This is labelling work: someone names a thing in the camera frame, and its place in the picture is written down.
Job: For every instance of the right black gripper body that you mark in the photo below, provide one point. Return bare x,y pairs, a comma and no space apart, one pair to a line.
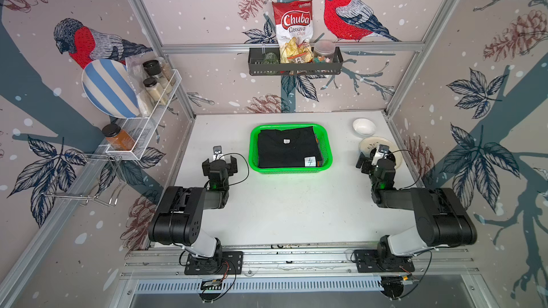
366,167

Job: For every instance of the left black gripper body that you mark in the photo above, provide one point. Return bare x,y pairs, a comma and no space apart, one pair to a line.
230,167

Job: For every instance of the green plastic basket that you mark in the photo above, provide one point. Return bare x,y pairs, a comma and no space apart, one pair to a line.
323,143

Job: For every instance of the black t-shirt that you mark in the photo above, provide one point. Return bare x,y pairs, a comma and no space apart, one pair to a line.
292,148

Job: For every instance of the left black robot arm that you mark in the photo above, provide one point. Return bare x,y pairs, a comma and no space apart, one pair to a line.
178,216

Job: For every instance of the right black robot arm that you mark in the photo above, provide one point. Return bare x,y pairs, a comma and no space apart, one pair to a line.
440,219

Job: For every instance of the white plate with dark centre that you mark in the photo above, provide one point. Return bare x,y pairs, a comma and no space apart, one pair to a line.
370,143

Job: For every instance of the small white bowl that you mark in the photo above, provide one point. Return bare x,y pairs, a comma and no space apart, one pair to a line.
364,126

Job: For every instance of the beige spice jar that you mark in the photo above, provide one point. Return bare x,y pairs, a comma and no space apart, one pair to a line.
156,91

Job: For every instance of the orange spice jar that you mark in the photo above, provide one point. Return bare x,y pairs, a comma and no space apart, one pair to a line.
118,138

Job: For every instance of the black lid spice jar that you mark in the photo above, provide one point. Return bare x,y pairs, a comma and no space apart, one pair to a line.
154,69

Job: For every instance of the green item in shelf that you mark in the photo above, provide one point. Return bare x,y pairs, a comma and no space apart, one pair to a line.
271,58

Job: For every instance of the clear plastic bag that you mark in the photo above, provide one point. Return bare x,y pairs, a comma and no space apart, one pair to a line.
136,76

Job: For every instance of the clear lidded candy jar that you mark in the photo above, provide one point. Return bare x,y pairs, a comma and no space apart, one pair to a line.
324,51

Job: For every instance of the blue striped plate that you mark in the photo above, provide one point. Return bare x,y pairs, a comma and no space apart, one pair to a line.
105,84

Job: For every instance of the red Chuba chips bag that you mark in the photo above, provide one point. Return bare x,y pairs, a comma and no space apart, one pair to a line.
294,31

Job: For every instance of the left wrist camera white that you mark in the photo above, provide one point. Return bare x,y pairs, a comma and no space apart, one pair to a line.
217,152

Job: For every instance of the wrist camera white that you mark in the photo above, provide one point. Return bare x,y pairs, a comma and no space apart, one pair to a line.
382,151
217,152

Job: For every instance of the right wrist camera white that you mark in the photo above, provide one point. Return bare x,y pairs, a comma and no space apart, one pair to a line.
382,151

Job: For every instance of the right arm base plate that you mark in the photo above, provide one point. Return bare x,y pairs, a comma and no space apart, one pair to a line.
369,261

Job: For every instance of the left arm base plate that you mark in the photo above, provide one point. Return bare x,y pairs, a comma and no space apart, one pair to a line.
227,263

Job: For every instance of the black wall shelf basket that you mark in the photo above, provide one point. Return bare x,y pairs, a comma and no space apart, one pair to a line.
258,68

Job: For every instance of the chrome wire hook rack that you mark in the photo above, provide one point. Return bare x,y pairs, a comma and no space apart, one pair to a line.
101,181

